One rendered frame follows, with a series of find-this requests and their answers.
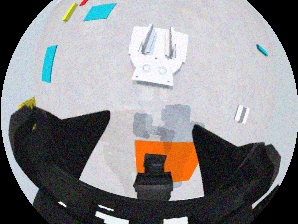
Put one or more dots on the yellow bar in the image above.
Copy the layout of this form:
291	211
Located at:
69	12

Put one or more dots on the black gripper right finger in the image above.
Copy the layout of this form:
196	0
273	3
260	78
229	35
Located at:
219	159

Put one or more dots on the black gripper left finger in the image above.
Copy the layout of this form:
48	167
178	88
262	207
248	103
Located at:
74	138

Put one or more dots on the teal flat bar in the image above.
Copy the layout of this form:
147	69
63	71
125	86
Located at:
261	49

